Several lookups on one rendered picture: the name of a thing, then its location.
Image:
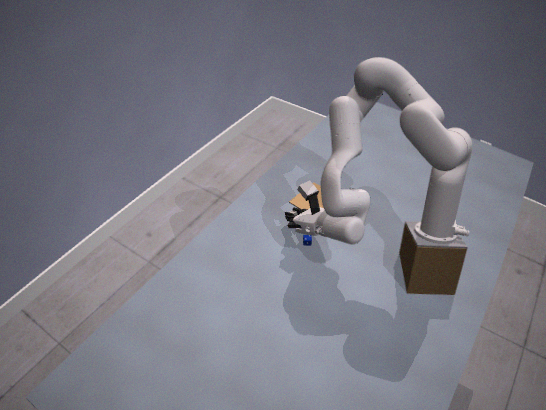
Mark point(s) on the tan flat mat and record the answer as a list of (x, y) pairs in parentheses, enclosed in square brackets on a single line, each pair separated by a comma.
[(301, 203)]

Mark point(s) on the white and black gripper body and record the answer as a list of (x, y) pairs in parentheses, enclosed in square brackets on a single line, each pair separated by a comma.
[(307, 221)]

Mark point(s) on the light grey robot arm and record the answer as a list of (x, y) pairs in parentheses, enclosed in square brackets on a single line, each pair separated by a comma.
[(444, 149)]

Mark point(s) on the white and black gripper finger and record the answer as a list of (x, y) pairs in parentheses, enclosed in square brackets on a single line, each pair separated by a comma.
[(299, 211), (289, 217)]

